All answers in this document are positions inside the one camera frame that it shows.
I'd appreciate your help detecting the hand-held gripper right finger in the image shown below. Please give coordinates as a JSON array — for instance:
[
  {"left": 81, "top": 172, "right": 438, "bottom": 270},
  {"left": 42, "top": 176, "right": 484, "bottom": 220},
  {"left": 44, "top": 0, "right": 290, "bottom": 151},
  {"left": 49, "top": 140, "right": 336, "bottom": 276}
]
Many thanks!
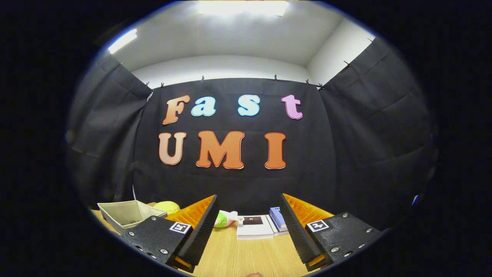
[{"left": 279, "top": 193, "right": 383, "bottom": 271}]

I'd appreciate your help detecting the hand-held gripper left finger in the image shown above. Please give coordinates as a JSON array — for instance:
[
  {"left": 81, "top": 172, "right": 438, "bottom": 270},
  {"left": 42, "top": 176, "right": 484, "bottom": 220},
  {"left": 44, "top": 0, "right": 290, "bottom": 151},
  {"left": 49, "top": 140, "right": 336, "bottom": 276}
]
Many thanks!
[{"left": 120, "top": 194, "right": 219, "bottom": 273}]

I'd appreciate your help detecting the beige fabric storage box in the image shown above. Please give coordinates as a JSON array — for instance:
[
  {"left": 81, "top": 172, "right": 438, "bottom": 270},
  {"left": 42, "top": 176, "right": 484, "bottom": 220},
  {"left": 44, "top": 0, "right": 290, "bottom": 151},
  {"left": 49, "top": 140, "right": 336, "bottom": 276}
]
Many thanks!
[{"left": 97, "top": 200, "right": 168, "bottom": 235}]

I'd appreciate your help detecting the blue book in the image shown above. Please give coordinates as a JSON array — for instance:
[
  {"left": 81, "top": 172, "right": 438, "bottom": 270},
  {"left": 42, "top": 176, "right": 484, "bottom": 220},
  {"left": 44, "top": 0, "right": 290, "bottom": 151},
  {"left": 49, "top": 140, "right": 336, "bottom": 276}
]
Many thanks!
[
  {"left": 269, "top": 207, "right": 288, "bottom": 230},
  {"left": 268, "top": 214, "right": 289, "bottom": 233}
]

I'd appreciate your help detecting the green and pink plush toy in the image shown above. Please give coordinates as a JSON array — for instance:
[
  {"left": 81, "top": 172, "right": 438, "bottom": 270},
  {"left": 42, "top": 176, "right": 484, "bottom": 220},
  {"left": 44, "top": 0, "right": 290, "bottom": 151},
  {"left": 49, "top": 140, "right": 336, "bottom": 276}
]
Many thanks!
[{"left": 213, "top": 210, "right": 244, "bottom": 229}]

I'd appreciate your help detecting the plain white book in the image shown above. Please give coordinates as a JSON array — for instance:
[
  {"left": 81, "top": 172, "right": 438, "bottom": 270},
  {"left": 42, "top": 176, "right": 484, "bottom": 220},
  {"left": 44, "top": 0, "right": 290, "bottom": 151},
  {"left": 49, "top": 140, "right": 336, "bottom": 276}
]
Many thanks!
[{"left": 265, "top": 215, "right": 289, "bottom": 236}]

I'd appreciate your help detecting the yellow plush bun toy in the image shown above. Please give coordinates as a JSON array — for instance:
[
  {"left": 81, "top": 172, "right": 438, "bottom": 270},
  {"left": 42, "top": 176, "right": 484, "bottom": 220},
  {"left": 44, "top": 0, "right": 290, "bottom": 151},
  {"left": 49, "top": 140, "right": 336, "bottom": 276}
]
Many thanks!
[{"left": 154, "top": 201, "right": 180, "bottom": 216}]

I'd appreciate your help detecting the white book with dark photo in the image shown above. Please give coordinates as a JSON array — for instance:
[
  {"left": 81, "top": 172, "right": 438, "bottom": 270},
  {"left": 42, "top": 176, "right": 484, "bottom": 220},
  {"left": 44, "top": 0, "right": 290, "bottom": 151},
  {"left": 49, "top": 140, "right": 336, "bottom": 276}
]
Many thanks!
[{"left": 236, "top": 215, "right": 274, "bottom": 240}]

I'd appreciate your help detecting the row of small backdrop clips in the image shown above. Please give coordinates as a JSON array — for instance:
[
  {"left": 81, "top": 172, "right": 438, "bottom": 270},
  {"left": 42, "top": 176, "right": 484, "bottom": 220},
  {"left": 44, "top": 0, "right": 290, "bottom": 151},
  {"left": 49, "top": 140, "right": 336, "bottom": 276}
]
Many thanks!
[{"left": 118, "top": 38, "right": 375, "bottom": 91}]

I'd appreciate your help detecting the narrow ceiling light strip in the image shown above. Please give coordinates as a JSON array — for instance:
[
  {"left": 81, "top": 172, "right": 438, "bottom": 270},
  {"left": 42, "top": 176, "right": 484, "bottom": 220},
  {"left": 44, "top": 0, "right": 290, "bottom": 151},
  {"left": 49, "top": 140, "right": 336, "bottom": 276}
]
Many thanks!
[{"left": 108, "top": 28, "right": 138, "bottom": 54}]

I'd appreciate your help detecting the large ceiling light panel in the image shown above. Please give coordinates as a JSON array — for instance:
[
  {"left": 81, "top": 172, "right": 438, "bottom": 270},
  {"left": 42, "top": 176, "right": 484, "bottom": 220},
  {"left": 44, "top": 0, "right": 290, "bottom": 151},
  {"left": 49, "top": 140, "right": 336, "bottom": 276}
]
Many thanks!
[{"left": 198, "top": 0, "right": 289, "bottom": 17}]

